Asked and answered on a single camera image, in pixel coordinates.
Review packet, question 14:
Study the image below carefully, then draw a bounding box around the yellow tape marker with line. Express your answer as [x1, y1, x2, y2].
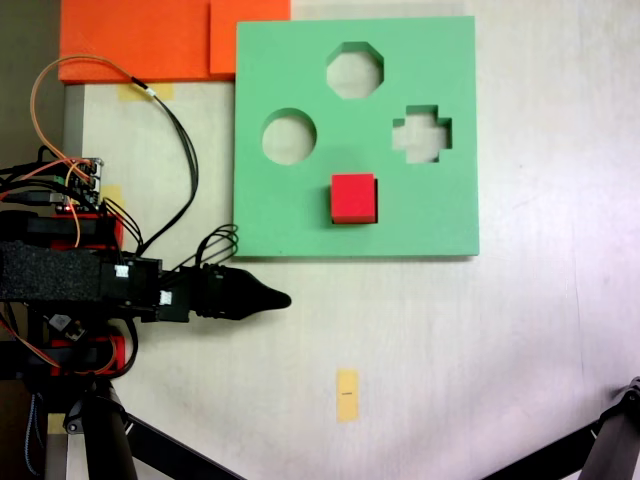
[335, 368, 361, 425]

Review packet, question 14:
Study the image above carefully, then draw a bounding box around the long black cable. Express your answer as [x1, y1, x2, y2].
[130, 77, 200, 254]

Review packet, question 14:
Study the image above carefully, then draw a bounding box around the thick black tripod column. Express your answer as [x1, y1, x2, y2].
[63, 384, 139, 480]

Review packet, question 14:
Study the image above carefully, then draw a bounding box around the red square block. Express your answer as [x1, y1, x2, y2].
[330, 172, 379, 225]

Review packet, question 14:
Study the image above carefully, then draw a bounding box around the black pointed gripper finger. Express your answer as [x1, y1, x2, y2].
[219, 266, 293, 322]

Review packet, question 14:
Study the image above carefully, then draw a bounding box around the blue braided cable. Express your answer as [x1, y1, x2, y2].
[23, 393, 43, 476]

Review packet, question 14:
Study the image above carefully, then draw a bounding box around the wide yellow tape strip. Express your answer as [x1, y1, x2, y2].
[117, 82, 175, 103]

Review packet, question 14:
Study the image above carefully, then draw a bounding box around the red printed base mount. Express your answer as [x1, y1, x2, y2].
[47, 212, 126, 377]

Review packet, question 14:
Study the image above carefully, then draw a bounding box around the circuit board with green terminal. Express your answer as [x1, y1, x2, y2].
[52, 157, 107, 214]

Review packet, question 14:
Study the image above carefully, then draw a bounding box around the black usb cable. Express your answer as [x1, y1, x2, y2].
[0, 190, 55, 206]

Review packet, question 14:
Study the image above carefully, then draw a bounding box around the thin orange wire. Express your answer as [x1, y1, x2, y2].
[30, 55, 151, 174]

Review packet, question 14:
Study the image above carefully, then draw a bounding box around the green shape sorting board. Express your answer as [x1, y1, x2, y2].
[232, 15, 481, 260]

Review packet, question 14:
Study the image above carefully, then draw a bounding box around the black controller board with chip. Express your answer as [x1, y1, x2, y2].
[48, 313, 86, 344]

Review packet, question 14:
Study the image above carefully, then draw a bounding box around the black tripod leg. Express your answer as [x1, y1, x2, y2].
[482, 418, 604, 480]
[122, 412, 247, 480]
[582, 375, 640, 480]

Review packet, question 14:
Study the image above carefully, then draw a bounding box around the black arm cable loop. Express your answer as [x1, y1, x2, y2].
[102, 197, 144, 251]

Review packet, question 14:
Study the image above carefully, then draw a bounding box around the small orange foam block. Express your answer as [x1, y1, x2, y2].
[208, 0, 292, 76]

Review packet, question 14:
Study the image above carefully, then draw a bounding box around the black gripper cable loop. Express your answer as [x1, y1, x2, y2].
[179, 223, 240, 268]

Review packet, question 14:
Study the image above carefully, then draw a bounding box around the grey metal rail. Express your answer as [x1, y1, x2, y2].
[63, 83, 85, 160]

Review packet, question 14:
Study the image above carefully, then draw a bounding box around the large orange foam block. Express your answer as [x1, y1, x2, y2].
[58, 0, 237, 84]

